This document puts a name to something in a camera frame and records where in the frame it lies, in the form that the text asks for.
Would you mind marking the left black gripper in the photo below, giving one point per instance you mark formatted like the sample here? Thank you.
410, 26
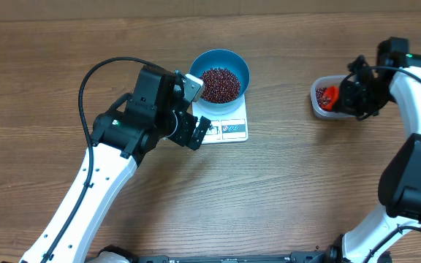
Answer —
184, 137

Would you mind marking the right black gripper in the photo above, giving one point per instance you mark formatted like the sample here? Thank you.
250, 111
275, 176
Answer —
351, 98

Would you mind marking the red measuring scoop blue handle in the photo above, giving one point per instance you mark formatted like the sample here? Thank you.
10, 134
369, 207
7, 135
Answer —
332, 92

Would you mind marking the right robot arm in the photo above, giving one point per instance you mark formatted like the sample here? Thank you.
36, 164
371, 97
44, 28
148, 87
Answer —
395, 77

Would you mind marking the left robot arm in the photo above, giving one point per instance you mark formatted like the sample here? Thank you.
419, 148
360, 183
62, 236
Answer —
121, 137

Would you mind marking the white digital kitchen scale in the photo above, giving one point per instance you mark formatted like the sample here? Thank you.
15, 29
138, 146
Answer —
228, 121

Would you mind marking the red beans in bowl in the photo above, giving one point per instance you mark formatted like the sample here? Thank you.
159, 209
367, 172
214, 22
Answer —
221, 86

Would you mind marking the blue plastic bowl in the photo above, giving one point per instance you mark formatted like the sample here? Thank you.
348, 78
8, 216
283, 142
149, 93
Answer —
221, 58

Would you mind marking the red adzuki beans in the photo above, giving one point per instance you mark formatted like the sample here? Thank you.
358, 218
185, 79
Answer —
320, 97

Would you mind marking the clear plastic container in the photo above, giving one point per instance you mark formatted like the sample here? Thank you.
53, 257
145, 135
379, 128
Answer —
325, 82

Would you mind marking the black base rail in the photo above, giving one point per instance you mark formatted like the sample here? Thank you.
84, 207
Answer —
115, 254

